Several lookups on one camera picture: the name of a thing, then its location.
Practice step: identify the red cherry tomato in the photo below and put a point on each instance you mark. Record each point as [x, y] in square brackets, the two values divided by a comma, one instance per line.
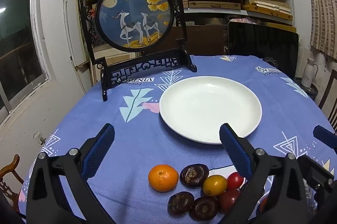
[234, 181]
[227, 200]

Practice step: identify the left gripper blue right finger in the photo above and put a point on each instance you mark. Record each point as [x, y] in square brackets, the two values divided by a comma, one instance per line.
[239, 150]

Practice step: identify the checkered curtain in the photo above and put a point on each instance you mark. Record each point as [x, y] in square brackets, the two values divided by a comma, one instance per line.
[323, 27]

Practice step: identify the black chair back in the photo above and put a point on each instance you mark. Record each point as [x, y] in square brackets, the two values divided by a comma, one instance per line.
[275, 46]

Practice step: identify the large orange mandarin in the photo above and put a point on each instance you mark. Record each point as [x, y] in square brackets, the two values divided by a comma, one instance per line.
[163, 178]

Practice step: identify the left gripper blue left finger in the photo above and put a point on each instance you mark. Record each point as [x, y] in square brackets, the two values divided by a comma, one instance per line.
[95, 149]

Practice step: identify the window with metal frame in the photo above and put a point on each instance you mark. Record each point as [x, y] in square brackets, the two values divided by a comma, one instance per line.
[23, 62]

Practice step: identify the white thermos jug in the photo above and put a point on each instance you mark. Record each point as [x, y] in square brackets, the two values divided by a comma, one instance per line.
[310, 72]

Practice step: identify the white round plate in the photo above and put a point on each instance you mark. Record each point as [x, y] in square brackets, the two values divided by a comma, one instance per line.
[196, 107]

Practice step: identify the yellow cherry tomato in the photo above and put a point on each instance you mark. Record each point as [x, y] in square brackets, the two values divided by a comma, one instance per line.
[215, 185]

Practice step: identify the dark water chestnut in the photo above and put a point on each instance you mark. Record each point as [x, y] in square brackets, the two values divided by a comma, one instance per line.
[193, 176]
[180, 203]
[204, 208]

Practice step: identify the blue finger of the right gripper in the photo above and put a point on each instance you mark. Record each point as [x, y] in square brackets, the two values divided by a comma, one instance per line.
[325, 136]

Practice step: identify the wooden chair at right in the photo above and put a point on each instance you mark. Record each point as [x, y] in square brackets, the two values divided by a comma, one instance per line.
[328, 103]

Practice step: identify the round deer screen ornament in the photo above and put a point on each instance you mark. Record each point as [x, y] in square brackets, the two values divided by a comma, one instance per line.
[154, 30]

